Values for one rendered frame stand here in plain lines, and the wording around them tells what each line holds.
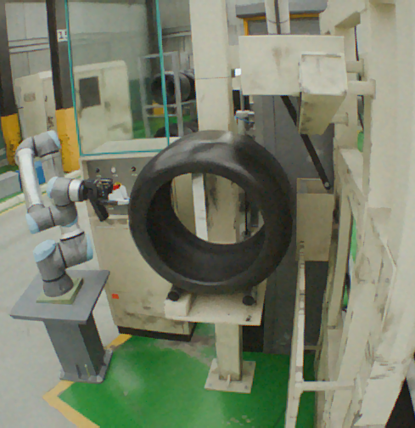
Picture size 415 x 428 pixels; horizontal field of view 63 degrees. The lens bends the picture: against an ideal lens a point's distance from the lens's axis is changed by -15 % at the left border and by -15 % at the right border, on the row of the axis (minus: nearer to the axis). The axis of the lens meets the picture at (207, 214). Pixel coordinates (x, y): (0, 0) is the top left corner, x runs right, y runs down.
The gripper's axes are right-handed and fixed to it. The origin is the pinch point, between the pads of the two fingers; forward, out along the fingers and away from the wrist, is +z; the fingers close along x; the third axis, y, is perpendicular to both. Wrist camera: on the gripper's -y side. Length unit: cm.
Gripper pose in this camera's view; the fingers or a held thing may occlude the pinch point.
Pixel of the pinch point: (129, 201)
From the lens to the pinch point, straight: 145.4
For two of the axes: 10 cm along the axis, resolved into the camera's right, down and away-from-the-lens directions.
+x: 2.1, -3.9, 9.0
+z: 9.8, 1.3, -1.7
